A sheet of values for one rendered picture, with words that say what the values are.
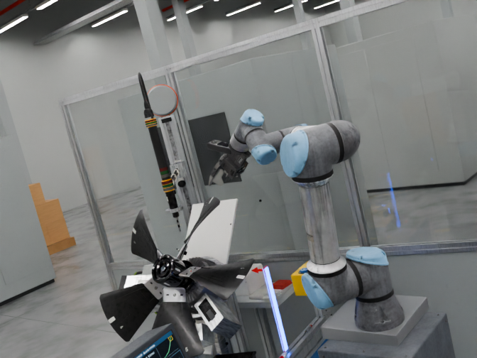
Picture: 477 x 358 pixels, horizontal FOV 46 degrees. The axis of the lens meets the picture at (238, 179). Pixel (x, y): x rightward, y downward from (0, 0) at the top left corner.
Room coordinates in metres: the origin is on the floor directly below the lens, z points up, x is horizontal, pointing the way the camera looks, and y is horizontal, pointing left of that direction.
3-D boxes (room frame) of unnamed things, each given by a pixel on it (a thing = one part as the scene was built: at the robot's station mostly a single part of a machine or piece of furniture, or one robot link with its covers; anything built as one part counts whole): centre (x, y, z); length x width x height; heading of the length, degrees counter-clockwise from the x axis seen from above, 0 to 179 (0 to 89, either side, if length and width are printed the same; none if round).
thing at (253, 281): (2.77, 0.10, 0.91); 0.17 x 0.16 x 0.11; 146
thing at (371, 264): (1.65, -0.31, 1.20); 0.13 x 0.12 x 0.14; 106
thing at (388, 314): (1.66, -0.32, 1.09); 0.15 x 0.15 x 0.10
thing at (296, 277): (2.22, -0.19, 1.02); 0.16 x 0.10 x 0.11; 146
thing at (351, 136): (1.76, -0.28, 1.62); 0.49 x 0.11 x 0.12; 16
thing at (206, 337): (2.20, 0.30, 0.91); 0.12 x 0.08 x 0.12; 146
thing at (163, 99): (2.90, 0.28, 1.88); 0.17 x 0.15 x 0.16; 56
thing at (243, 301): (2.70, 0.05, 0.84); 0.36 x 0.24 x 0.03; 56
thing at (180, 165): (2.81, 0.28, 1.53); 0.10 x 0.07 x 0.08; 1
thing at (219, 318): (2.18, 0.21, 0.98); 0.20 x 0.16 x 0.20; 146
